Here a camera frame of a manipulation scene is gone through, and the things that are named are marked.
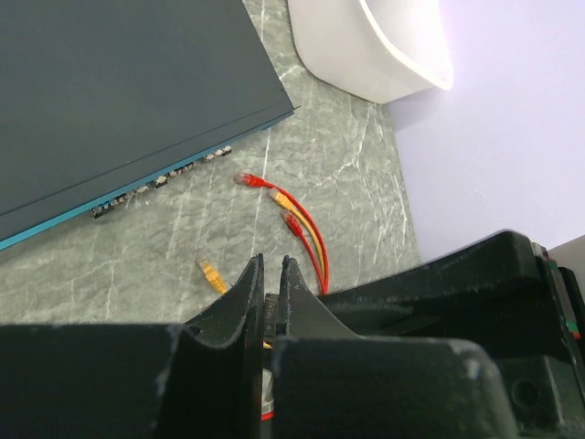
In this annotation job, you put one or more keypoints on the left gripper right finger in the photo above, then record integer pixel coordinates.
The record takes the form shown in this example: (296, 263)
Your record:
(329, 382)

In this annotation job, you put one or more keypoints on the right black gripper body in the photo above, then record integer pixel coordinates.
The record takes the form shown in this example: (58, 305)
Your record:
(506, 294)

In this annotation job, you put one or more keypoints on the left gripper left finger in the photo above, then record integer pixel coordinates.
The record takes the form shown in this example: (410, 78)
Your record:
(199, 379)

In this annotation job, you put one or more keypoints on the white plastic tub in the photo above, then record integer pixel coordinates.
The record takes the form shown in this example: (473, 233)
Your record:
(379, 51)

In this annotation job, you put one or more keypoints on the large blue rack switch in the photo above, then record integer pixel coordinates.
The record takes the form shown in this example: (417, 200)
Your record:
(101, 97)

